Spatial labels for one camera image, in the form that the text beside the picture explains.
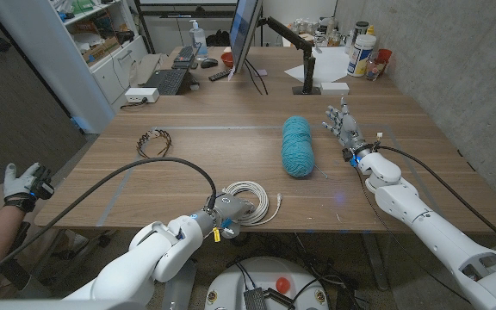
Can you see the large black keyboard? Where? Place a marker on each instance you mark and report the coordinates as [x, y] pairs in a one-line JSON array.
[[166, 81]]

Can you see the red stop button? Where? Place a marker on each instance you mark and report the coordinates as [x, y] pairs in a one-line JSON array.
[[282, 284]]

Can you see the red bowl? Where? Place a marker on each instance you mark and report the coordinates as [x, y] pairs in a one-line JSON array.
[[227, 59]]

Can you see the black remote control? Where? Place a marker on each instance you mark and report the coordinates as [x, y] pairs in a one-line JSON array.
[[219, 75]]

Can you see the cardboard box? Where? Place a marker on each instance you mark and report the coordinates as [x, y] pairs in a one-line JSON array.
[[99, 49]]

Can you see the dark lidded canister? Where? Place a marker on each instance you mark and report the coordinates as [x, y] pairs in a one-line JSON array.
[[360, 28]]

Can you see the grey ribbed metal block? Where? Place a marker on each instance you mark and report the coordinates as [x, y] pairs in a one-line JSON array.
[[255, 299]]

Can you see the beige cloth bag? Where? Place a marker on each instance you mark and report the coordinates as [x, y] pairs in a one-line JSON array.
[[146, 66]]

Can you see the small black keyboard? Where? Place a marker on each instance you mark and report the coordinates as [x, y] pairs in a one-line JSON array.
[[184, 56]]

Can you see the white shelf cabinet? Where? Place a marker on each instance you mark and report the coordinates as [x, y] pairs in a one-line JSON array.
[[50, 64]]

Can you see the yellow bottle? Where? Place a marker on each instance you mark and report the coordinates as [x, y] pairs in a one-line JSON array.
[[370, 30]]

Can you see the black glove tracker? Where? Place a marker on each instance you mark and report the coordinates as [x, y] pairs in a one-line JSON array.
[[43, 185]]

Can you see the black bag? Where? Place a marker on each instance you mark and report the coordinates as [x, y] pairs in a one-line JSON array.
[[218, 39]]

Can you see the white wipes canister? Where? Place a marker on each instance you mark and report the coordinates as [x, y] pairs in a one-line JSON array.
[[361, 54]]

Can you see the computer monitor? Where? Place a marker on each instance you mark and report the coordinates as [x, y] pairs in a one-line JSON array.
[[243, 30]]

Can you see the black computer mouse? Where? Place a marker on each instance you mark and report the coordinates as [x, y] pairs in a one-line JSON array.
[[208, 63]]

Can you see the person's white gloved hand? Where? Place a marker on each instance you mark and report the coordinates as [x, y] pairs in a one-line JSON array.
[[15, 183]]

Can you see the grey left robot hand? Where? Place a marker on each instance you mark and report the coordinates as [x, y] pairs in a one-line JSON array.
[[231, 206]]

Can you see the pink sticky note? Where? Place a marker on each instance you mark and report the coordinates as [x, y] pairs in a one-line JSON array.
[[261, 72]]

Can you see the red cup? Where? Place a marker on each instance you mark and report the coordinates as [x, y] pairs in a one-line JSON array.
[[384, 56]]

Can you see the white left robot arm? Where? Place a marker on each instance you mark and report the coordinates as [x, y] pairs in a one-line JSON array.
[[144, 262]]

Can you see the dark brown scalloped headband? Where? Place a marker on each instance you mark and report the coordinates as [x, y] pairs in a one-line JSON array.
[[140, 145]]

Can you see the clear glass jar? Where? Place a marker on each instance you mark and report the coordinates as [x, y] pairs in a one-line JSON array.
[[375, 69]]

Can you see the white power strip box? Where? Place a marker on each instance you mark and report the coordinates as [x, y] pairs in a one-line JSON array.
[[141, 94]]

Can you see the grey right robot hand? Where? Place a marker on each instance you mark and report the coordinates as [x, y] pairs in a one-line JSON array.
[[350, 130]]

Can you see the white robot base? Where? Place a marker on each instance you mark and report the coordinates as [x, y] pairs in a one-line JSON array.
[[265, 275]]

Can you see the flat white box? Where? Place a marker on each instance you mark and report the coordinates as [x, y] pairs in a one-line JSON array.
[[334, 88]]

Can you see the white paper sheet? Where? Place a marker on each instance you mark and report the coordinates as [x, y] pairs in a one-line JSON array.
[[330, 64]]

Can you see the grey slanted table leg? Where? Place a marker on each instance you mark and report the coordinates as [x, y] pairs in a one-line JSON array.
[[375, 260]]

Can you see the teal yarn skein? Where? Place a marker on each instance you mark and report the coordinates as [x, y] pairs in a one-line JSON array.
[[297, 146]]

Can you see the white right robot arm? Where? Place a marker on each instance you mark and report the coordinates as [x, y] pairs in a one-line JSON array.
[[424, 228]]

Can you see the clear hand sanitizer bottle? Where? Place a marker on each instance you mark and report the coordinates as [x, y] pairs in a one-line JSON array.
[[198, 43]]

